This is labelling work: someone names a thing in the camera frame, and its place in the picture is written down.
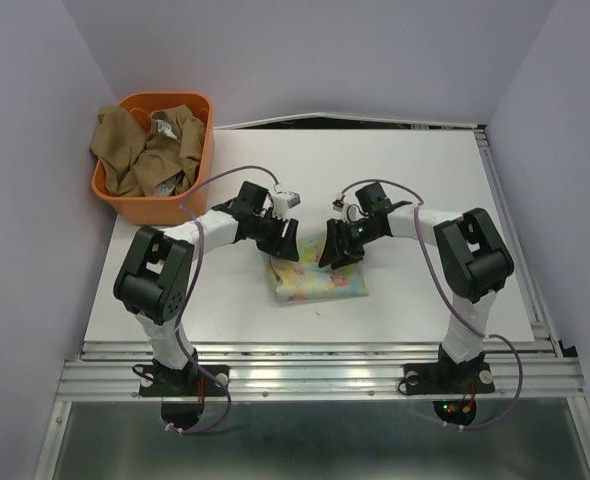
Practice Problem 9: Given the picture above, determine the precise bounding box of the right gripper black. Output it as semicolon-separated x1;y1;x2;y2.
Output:
319;218;382;268

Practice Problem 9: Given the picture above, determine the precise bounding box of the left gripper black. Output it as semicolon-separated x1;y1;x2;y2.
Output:
250;210;299;262

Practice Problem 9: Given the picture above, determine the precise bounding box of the pastel floral skirt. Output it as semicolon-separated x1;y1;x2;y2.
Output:
263;232;369;304

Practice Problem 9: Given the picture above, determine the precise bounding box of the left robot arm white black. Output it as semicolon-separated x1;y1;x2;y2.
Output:
113;181;301;394

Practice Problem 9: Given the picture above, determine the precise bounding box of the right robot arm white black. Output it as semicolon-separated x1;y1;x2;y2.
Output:
318;179;514;395

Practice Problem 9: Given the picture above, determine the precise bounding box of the orange plastic basket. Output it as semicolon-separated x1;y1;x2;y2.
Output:
90;92;214;226

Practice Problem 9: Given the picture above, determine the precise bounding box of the khaki brown skirt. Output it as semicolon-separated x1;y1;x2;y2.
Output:
90;105;206;197

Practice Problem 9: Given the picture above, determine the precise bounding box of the white patterned garment in basket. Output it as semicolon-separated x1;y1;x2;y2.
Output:
153;118;180;142

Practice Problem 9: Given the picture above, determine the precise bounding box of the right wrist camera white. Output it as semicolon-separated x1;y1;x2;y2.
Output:
332;197;361;223

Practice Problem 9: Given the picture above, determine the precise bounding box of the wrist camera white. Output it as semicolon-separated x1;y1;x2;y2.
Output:
271;185;301;219
332;197;361;223

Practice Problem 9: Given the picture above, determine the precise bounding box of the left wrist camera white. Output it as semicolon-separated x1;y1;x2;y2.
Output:
271;185;301;219

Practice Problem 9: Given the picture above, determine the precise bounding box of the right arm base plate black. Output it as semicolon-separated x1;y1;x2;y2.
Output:
397;363;496;397

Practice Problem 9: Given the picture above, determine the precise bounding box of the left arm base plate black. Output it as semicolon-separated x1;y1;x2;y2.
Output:
132;362;225;398

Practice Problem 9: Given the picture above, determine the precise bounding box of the aluminium right side rail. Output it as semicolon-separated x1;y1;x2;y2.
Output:
473;125;557;354

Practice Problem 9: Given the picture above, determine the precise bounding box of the aluminium front rail frame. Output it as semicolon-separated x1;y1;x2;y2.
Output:
56;340;585;402

